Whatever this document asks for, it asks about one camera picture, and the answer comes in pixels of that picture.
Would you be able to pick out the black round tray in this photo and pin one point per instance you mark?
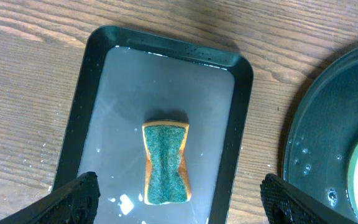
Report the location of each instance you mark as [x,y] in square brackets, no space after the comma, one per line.
[323,134]

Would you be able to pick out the black rectangular tray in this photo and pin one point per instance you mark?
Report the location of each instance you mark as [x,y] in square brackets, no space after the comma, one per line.
[128,78]

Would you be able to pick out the green orange sponge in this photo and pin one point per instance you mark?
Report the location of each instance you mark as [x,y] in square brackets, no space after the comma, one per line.
[166,175]

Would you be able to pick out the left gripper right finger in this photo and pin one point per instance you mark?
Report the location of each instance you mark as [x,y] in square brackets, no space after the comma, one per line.
[284,203]

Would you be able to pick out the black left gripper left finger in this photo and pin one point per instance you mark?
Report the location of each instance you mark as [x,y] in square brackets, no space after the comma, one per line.
[75,202]

